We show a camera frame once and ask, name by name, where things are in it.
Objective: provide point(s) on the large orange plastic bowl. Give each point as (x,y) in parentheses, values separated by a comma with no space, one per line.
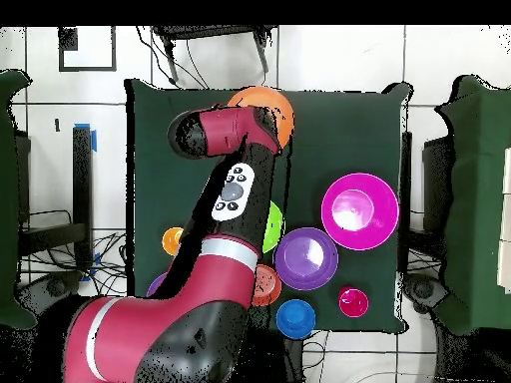
(275,101)

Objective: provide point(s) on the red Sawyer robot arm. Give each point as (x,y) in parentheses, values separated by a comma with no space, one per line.
(199,287)

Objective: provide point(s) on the green plastic bowl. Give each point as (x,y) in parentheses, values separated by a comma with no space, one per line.
(273,229)

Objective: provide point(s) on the purple plastic bowl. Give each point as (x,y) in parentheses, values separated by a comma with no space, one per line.
(156,286)
(305,259)

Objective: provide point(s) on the small red-orange plastic bowl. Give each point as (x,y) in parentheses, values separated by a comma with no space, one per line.
(269,285)

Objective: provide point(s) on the orange plastic cup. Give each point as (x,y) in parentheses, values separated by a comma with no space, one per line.
(171,241)

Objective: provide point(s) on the large pink plastic bowl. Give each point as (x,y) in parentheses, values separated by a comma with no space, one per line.
(359,211)

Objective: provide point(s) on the small blue plastic bowl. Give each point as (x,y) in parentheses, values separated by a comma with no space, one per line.
(295,319)

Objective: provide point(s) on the dark green table cloth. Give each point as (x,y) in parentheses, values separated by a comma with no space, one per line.
(351,131)

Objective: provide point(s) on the red plastic cup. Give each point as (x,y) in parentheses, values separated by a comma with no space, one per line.
(353,303)

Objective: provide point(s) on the blue tape strip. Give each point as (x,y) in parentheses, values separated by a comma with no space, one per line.
(97,259)
(94,139)

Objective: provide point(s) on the black metal floor stand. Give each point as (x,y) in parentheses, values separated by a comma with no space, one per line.
(437,187)
(82,179)

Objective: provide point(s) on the black office chair base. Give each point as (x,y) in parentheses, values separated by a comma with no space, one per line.
(423,289)
(56,287)

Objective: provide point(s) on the black metal stand legs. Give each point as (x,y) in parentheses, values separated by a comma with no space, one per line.
(207,31)

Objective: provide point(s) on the small black floor object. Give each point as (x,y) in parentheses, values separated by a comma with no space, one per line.
(57,125)

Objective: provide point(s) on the green cloth covered table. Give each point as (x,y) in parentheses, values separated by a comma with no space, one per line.
(479,199)
(8,199)

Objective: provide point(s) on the black square frame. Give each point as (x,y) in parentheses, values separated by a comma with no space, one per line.
(68,40)

